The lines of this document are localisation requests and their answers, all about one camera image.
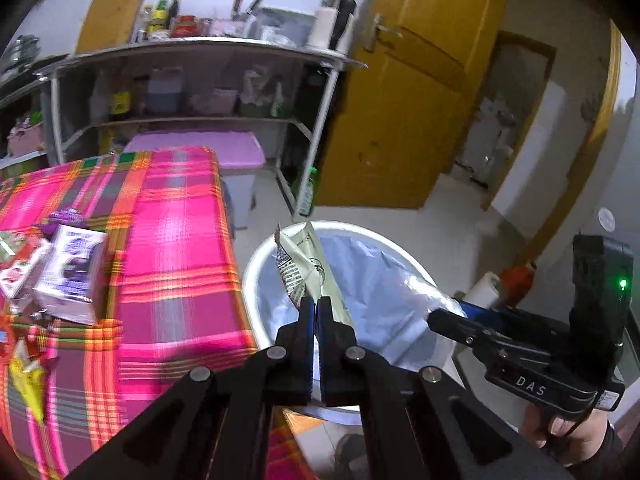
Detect clear plastic container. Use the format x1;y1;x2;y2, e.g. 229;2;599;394
250;6;318;46

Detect clear glass bottle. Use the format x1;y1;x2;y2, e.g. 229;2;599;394
137;4;153;43

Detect metal door handle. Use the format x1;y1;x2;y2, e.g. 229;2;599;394
365;14;403;53

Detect pink plastic tub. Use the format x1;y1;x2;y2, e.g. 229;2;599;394
210;87;239;116

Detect wooden cutting board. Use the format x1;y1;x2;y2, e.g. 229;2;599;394
75;0;155;56

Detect purple lid storage bin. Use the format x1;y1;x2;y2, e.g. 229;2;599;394
123;130;267;231

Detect white cylinder container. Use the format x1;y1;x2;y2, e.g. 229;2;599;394
306;0;342;51

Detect person's right hand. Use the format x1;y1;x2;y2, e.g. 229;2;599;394
520;400;616;461

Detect metal shelf rack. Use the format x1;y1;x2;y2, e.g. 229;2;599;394
35;37;368;221

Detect pink plastic basket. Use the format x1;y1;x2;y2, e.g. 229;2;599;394
7;120;45;157

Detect yellow snack wrapper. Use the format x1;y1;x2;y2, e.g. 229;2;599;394
7;340;56;426

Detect yellow wooden door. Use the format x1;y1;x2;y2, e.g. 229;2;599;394
315;0;508;211

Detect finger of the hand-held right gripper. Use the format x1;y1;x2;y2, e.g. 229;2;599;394
429;308;496;356
457;300;508;323

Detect white round waste bin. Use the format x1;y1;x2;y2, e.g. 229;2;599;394
241;220;466;426

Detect pink plaid tablecloth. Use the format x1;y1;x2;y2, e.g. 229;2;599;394
0;146;321;480

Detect yellow label bottle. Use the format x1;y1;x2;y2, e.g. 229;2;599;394
111;72;132;121

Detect purple and white carton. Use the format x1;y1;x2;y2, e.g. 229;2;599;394
32;224;110;325

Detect green label sauce bottle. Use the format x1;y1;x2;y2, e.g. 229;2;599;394
150;0;170;40

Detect beige snack wrapper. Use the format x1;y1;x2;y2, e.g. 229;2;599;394
272;220;356;333

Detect black flask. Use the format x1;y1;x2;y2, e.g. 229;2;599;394
334;0;357;56

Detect blue grey storage box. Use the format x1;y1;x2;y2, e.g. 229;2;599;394
147;67;182;116

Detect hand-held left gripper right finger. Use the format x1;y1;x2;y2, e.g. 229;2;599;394
319;297;571;480

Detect white paper roll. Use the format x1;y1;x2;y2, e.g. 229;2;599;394
470;271;503;308

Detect low metal side shelf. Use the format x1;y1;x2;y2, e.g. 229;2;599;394
0;77;56;171

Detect yellow oil bottle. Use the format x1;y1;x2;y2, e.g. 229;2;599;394
100;127;126;157

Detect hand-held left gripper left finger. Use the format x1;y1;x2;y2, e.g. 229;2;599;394
65;297;317;480

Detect steel steamer pot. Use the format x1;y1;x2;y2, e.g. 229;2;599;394
0;35;41;77

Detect red and white carton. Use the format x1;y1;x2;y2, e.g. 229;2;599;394
0;232;53;301

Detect purple round packet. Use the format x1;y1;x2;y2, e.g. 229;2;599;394
41;207;86;236

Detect pink knife holder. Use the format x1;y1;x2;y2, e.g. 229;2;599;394
210;17;247;38

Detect black induction stove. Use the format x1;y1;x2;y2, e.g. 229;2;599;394
20;55;71;77

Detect pale plastic bin liner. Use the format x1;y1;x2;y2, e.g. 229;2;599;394
260;232;468;376

